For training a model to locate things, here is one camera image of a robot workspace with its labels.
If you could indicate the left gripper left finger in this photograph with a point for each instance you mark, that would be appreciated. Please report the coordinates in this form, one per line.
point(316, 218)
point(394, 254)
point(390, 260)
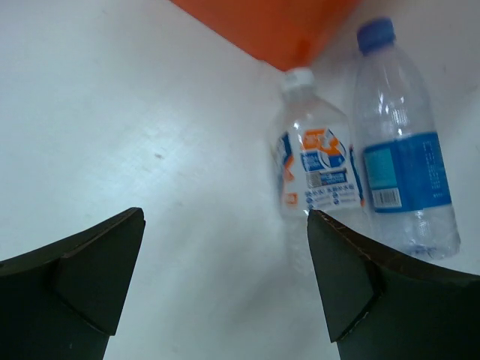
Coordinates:
point(65, 300)

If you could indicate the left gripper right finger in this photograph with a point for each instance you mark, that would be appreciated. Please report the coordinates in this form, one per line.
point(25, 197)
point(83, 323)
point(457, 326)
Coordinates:
point(380, 303)

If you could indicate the white blue label bottle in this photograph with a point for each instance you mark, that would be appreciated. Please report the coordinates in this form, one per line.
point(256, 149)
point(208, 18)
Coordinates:
point(313, 163)

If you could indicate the orange plastic bin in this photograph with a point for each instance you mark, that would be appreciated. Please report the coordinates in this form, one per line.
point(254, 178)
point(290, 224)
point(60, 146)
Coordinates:
point(283, 33)

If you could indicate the blue label purple cap bottle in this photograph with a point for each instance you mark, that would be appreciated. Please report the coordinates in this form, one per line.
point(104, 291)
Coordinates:
point(405, 177)

